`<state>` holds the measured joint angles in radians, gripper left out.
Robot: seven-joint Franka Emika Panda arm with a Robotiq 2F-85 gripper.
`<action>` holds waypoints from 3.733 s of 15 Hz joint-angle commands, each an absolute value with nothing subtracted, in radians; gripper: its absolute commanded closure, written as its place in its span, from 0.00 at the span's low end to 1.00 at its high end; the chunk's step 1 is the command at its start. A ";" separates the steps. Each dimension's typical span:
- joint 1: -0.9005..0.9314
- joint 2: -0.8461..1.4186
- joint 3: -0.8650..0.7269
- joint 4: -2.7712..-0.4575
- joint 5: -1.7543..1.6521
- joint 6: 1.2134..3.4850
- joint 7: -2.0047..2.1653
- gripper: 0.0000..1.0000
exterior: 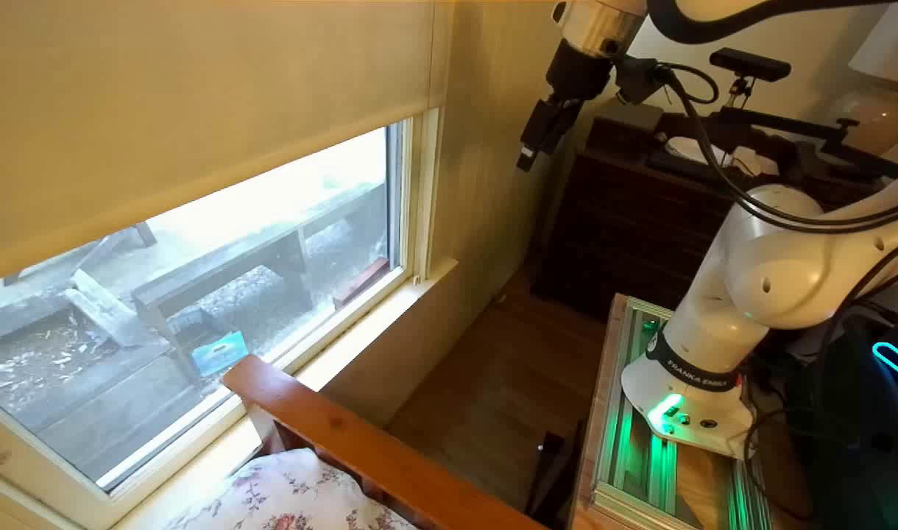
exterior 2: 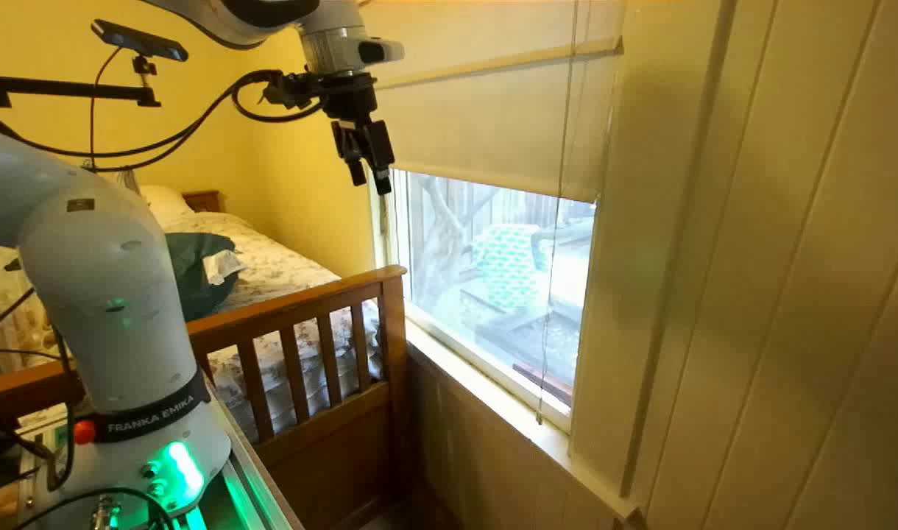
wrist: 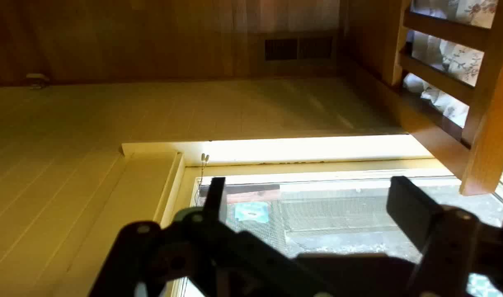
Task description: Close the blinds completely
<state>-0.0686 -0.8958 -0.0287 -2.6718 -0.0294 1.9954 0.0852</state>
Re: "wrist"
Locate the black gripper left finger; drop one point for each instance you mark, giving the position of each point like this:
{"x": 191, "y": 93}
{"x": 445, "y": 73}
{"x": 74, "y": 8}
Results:
{"x": 198, "y": 246}

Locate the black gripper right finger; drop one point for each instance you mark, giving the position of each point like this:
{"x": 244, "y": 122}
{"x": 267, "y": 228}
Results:
{"x": 453, "y": 243}

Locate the floral bedding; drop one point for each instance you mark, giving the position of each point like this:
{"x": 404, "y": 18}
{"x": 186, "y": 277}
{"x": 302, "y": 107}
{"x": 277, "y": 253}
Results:
{"x": 452, "y": 58}

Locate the wooden bed frame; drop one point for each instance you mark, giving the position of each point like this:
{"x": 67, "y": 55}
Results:
{"x": 377, "y": 55}

